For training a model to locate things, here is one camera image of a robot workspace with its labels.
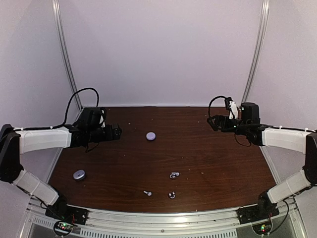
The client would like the front aluminium rail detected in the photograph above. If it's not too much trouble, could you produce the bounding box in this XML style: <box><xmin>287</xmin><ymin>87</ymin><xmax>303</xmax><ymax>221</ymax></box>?
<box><xmin>17</xmin><ymin>198</ymin><xmax>308</xmax><ymax>238</ymax></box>

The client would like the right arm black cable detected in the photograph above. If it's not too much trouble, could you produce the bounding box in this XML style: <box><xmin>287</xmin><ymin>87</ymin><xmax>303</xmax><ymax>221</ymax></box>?
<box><xmin>208</xmin><ymin>96</ymin><xmax>227</xmax><ymax>117</ymax></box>

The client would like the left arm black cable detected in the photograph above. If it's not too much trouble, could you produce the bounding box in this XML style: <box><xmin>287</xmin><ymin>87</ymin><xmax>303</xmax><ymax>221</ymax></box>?
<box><xmin>51</xmin><ymin>87</ymin><xmax>100</xmax><ymax>130</ymax></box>

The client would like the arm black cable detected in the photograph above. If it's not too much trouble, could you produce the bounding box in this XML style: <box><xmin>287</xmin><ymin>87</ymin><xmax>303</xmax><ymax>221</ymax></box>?
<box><xmin>51</xmin><ymin>87</ymin><xmax>100</xmax><ymax>130</ymax></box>
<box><xmin>208</xmin><ymin>96</ymin><xmax>227</xmax><ymax>117</ymax></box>

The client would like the left aluminium frame post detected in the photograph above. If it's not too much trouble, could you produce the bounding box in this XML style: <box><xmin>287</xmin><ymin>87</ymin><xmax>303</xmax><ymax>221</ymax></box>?
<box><xmin>52</xmin><ymin>0</ymin><xmax>83</xmax><ymax>111</ymax></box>

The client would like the round lilac earbud case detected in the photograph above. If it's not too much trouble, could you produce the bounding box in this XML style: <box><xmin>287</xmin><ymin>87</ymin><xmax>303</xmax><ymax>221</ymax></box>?
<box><xmin>146</xmin><ymin>132</ymin><xmax>156</xmax><ymax>141</ymax></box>

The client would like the aluminium frame post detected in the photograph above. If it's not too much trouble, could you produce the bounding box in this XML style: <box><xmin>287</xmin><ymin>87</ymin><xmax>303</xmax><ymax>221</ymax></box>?
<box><xmin>52</xmin><ymin>0</ymin><xmax>83</xmax><ymax>111</ymax></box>
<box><xmin>241</xmin><ymin>0</ymin><xmax>270</xmax><ymax>103</ymax></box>

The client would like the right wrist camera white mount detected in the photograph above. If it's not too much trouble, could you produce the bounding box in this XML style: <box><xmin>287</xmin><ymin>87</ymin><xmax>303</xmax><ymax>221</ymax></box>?
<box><xmin>224</xmin><ymin>97</ymin><xmax>238</xmax><ymax>119</ymax></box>

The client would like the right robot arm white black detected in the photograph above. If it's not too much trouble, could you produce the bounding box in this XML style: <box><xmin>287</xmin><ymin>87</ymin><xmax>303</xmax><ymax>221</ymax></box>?
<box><xmin>207</xmin><ymin>97</ymin><xmax>317</xmax><ymax>219</ymax></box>

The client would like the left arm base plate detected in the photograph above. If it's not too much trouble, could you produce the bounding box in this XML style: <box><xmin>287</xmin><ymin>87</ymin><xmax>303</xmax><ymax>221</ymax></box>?
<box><xmin>45</xmin><ymin>206</ymin><xmax>88</xmax><ymax>225</ymax></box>

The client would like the clip-on purple chrome earbud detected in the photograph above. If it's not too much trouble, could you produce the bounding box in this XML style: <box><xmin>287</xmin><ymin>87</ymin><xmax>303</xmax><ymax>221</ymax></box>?
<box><xmin>169</xmin><ymin>173</ymin><xmax>177</xmax><ymax>180</ymax></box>

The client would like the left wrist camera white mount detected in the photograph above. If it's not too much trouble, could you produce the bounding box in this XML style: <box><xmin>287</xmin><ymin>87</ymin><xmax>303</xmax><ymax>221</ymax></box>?
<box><xmin>99</xmin><ymin>110</ymin><xmax>106</xmax><ymax>127</ymax></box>

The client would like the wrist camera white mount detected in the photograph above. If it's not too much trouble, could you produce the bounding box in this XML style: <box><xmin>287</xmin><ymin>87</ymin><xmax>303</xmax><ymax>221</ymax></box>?
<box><xmin>99</xmin><ymin>110</ymin><xmax>106</xmax><ymax>127</ymax></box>
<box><xmin>224</xmin><ymin>97</ymin><xmax>238</xmax><ymax>119</ymax></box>

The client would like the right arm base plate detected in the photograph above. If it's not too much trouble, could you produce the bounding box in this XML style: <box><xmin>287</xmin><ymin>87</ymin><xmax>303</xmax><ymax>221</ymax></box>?
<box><xmin>236</xmin><ymin>205</ymin><xmax>279</xmax><ymax>225</ymax></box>

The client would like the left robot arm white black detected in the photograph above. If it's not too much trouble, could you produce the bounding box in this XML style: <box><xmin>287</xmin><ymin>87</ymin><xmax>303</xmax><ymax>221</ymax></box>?
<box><xmin>0</xmin><ymin>107</ymin><xmax>122</xmax><ymax>220</ymax></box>

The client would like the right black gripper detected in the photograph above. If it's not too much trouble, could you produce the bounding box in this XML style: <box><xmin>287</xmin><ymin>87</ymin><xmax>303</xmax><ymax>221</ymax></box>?
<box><xmin>207</xmin><ymin>115</ymin><xmax>250</xmax><ymax>136</ymax></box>

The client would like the grey-purple earbud charging case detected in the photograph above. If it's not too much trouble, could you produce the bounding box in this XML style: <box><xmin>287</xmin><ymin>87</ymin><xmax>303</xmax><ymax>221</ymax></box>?
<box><xmin>73</xmin><ymin>170</ymin><xmax>86</xmax><ymax>181</ymax></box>

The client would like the right aluminium frame post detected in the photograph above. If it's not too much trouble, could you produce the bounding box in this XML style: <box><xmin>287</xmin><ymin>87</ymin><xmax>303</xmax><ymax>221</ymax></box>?
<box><xmin>241</xmin><ymin>0</ymin><xmax>270</xmax><ymax>103</ymax></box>

